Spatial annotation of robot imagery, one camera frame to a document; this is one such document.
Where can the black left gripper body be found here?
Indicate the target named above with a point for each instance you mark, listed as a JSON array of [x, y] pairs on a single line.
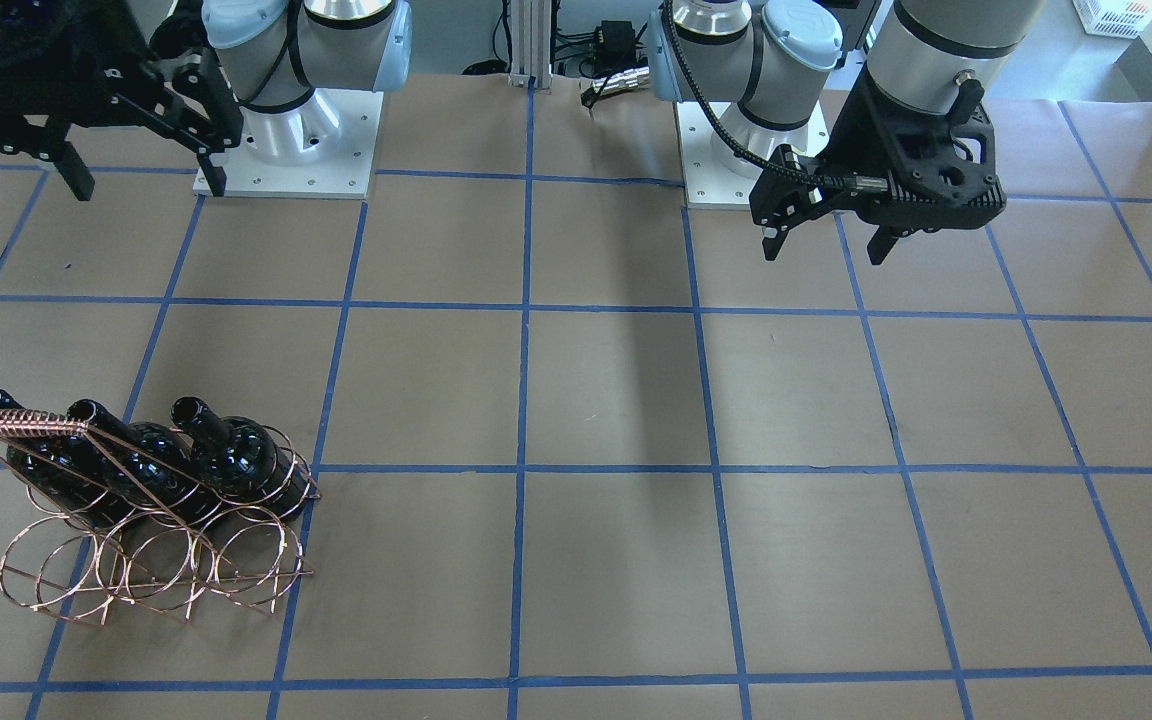
[[848, 148]]

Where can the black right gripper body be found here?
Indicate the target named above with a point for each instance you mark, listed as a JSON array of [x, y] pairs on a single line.
[[132, 88]]

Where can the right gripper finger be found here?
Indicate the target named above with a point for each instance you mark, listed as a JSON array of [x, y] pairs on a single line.
[[71, 168], [210, 165]]

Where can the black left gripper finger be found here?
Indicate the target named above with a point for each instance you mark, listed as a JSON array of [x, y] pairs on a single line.
[[882, 242], [774, 238]]

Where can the dark glass wine bottle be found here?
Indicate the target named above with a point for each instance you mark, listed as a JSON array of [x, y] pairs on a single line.
[[142, 462]]

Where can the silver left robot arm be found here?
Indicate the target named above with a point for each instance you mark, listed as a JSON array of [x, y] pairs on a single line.
[[836, 50]]

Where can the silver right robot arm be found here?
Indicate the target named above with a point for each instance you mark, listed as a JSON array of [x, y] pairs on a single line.
[[221, 73]]

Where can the near wine bottle in basket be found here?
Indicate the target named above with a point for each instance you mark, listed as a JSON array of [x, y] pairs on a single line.
[[238, 458]]

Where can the wine bottle in basket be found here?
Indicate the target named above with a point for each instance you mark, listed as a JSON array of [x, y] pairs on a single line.
[[238, 458], [58, 467]]

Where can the far wine bottle in basket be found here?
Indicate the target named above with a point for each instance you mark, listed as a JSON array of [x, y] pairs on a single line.
[[58, 467]]

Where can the aluminium frame post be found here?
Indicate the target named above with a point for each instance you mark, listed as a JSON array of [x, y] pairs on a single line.
[[530, 29]]

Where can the copper wire wine basket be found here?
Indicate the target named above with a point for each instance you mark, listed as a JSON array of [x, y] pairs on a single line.
[[152, 560]]

